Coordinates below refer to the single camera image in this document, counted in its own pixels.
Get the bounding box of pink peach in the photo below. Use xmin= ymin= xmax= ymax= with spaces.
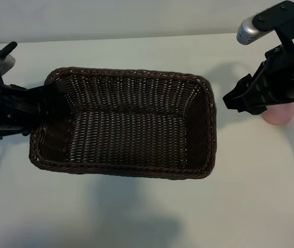
xmin=262 ymin=102 xmax=294 ymax=127

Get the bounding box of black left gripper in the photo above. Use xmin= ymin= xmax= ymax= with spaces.
xmin=0 ymin=80 xmax=71 ymax=142

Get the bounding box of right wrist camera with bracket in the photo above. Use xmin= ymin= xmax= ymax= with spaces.
xmin=236 ymin=1 xmax=294 ymax=51

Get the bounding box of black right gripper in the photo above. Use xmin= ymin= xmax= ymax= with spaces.
xmin=223 ymin=43 xmax=294 ymax=116

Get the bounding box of dark brown woven basket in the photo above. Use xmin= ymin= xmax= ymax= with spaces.
xmin=28 ymin=66 xmax=218 ymax=181

